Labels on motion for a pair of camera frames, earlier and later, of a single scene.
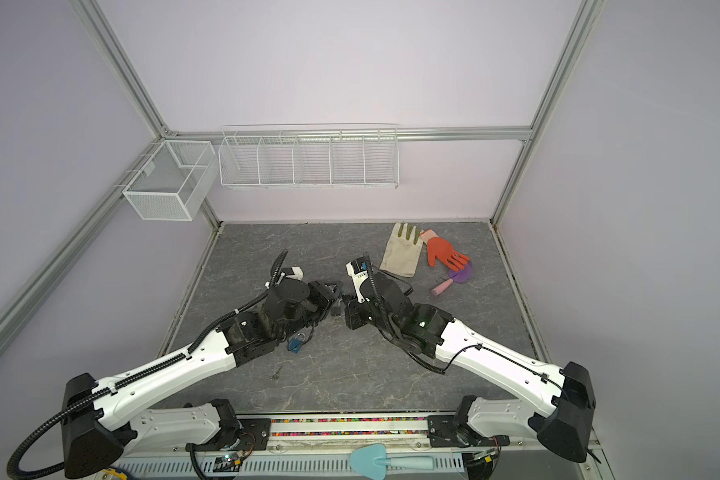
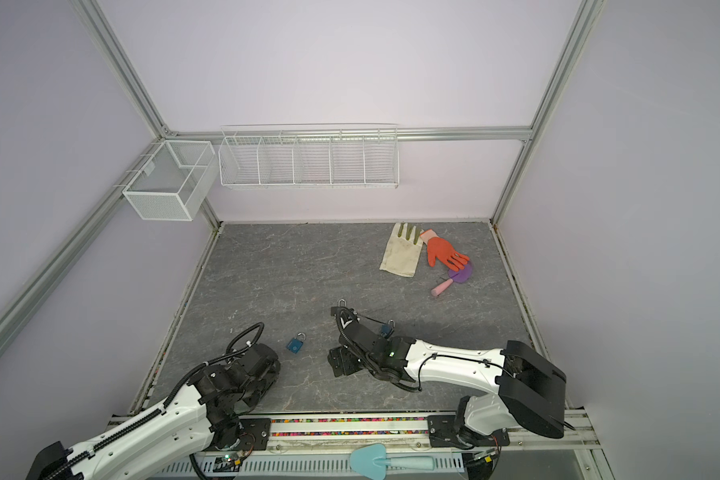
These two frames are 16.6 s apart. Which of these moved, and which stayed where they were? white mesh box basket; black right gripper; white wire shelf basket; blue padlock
Moved: black right gripper
Stayed: blue padlock; white wire shelf basket; white mesh box basket
